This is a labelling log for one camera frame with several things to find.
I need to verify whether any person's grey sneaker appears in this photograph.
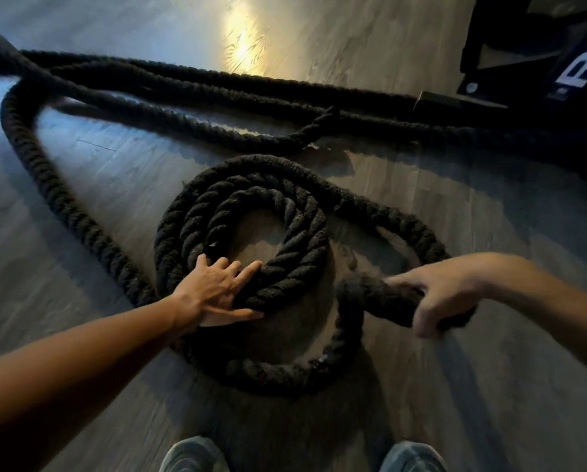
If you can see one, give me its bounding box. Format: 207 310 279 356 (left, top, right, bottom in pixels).
159 436 231 472
379 441 447 472

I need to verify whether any person's right hand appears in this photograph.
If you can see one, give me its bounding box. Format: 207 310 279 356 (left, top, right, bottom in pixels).
384 254 489 340

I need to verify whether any person's right forearm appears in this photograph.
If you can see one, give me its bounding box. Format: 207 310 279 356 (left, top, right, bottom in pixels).
478 252 587 384

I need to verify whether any thick black rope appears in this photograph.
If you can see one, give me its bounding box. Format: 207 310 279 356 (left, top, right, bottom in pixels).
0 58 587 400
0 22 420 157

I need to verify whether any person's left hand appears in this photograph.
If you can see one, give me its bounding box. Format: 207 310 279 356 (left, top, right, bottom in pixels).
170 254 265 330

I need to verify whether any person's right grey sneaker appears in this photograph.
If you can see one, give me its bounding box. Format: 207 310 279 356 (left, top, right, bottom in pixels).
379 441 447 472

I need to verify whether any person's left forearm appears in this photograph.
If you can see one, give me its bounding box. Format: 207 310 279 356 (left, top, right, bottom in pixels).
0 295 191 472

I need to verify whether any black gym rack base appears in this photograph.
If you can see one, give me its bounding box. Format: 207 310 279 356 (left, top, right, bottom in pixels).
411 0 587 143

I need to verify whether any person's left grey sneaker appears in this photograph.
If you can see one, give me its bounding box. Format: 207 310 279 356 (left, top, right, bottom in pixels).
159 436 231 472

